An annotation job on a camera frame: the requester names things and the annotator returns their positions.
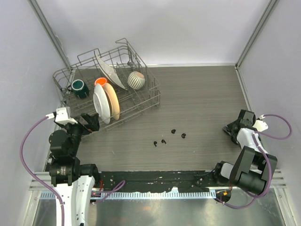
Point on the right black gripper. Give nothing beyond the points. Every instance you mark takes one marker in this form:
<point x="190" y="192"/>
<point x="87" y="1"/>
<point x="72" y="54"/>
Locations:
<point x="230" y="126"/>

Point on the grey wire dish rack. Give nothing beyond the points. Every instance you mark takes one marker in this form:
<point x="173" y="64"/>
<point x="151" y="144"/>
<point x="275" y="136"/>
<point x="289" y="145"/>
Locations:
<point x="124" y="60"/>

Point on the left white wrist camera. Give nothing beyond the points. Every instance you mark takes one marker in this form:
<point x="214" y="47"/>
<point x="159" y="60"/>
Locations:
<point x="62" y="116"/>

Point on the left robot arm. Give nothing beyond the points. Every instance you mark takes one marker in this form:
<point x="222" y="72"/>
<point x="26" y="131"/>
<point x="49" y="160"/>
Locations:
<point x="72" y="181"/>

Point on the white slotted cable duct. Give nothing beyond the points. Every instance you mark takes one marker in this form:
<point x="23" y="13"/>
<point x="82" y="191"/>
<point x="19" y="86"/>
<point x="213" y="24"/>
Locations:
<point x="174" y="194"/>

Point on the white round plate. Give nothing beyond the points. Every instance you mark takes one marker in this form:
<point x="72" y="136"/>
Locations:
<point x="101" y="104"/>

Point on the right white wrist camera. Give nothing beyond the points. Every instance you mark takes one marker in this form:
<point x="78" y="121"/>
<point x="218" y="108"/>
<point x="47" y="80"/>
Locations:
<point x="260" y="125"/>

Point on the dark green mug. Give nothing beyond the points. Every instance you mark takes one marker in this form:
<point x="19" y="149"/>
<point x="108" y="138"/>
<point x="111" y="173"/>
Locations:
<point x="79" y="88"/>

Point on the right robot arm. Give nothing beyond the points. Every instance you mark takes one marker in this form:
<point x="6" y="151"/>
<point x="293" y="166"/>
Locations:
<point x="250" y="171"/>

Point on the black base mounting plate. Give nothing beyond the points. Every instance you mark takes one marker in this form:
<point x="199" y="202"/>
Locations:
<point x="160" y="181"/>

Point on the orange cup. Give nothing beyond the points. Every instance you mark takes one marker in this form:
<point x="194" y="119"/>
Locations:
<point x="101" y="81"/>

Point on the striped ceramic bowl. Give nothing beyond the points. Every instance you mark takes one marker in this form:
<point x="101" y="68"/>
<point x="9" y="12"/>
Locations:
<point x="136" y="80"/>

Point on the grey tilted plate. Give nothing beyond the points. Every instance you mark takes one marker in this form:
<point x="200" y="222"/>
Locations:
<point x="109" y="72"/>

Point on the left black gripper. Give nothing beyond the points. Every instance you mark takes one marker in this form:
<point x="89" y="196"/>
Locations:
<point x="92" y="121"/>

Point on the beige round plate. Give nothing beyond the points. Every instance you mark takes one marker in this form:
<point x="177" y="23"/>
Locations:
<point x="114" y="102"/>

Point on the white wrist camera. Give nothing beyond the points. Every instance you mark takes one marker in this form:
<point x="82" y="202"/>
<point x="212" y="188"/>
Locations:
<point x="260" y="125"/>
<point x="62" y="116"/>

